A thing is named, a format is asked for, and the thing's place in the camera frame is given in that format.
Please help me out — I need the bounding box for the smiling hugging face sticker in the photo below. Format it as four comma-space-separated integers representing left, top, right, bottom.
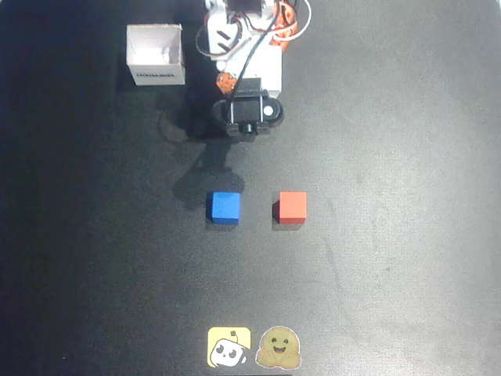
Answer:
254, 325, 302, 370

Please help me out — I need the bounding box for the white cable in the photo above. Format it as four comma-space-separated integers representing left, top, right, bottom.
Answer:
194, 19, 243, 60
269, 0, 313, 43

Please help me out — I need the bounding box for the black webcam with white dot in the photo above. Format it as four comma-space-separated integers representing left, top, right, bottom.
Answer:
212, 77, 286, 139

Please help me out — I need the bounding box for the white cardboard box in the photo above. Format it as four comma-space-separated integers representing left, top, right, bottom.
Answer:
125, 23, 187, 87

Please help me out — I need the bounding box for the yellow robot face sticker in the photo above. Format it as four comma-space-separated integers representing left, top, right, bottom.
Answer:
207, 326, 252, 368

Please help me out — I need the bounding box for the red cube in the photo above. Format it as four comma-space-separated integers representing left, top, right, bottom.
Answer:
272, 190, 308, 226

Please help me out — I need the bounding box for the blue cube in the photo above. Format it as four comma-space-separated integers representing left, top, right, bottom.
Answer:
206, 190, 242, 226

